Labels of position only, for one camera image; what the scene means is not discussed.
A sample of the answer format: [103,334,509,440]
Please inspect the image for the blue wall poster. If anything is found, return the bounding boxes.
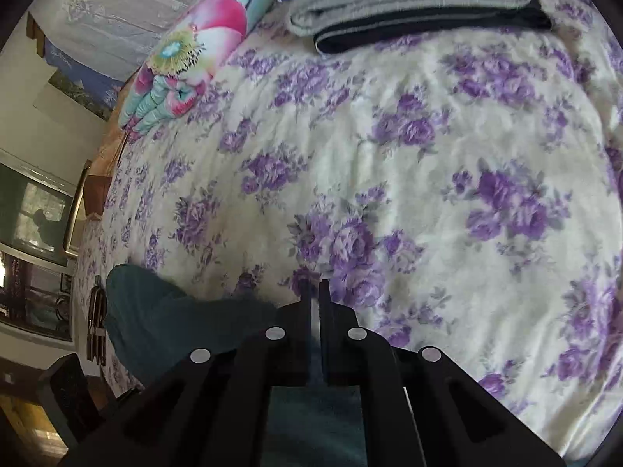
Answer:
[43,39,125,121]

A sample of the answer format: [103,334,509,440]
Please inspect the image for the large white lace pillow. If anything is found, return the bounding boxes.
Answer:
[28,0,198,83]

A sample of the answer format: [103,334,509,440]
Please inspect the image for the bed with purple floral sheet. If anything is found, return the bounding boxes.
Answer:
[73,0,623,463]

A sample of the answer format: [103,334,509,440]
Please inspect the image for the navy folded pants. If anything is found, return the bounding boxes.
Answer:
[314,0,554,55]

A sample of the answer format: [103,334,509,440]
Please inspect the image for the dark hanging strap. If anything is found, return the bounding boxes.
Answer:
[86,276,109,367]

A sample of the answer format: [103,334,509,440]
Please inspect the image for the window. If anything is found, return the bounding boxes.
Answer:
[0,162,76,342]

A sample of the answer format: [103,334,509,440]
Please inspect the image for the black chair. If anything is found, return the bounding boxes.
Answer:
[36,351,107,454]

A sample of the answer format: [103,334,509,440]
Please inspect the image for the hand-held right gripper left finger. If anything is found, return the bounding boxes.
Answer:
[62,278,313,467]

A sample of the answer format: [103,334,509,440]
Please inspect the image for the turquoise pink floral folded blanket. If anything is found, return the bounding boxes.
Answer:
[118,0,285,133]

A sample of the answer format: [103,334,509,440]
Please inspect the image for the teal pants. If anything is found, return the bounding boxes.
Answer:
[104,263,368,467]

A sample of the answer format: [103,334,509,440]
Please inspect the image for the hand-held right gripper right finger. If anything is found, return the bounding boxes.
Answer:
[319,278,569,467]

